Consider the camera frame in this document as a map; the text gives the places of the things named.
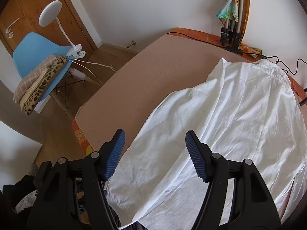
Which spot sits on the wooden door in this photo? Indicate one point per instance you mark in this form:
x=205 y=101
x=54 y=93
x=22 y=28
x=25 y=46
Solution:
x=56 y=20

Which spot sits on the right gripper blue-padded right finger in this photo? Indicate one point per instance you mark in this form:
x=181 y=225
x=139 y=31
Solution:
x=252 y=204

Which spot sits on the metal door stopper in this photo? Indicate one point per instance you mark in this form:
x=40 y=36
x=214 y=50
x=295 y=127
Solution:
x=133 y=43

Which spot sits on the white long-sleeve shirt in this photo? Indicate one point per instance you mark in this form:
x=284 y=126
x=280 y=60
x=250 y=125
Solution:
x=243 y=110

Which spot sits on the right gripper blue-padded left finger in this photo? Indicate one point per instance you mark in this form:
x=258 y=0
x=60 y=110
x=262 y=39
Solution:
x=71 y=193

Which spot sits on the folded silver tripod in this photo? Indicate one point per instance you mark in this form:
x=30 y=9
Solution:
x=230 y=32

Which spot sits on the pink bed blanket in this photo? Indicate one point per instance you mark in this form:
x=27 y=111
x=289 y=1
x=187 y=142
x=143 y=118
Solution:
x=144 y=81

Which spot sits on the beige checked folded cloth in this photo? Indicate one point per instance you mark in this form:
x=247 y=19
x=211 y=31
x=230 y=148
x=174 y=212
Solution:
x=30 y=78

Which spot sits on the leopard print cloth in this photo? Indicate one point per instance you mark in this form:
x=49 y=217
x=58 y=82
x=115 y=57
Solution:
x=33 y=95

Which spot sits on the colourful scarf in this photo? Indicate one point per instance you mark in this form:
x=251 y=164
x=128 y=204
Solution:
x=229 y=11

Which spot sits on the light blue chair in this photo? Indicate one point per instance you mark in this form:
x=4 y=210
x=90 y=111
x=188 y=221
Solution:
x=32 y=50

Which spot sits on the orange floral bed sheet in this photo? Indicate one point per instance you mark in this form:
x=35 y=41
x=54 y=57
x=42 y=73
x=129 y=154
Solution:
x=215 y=37

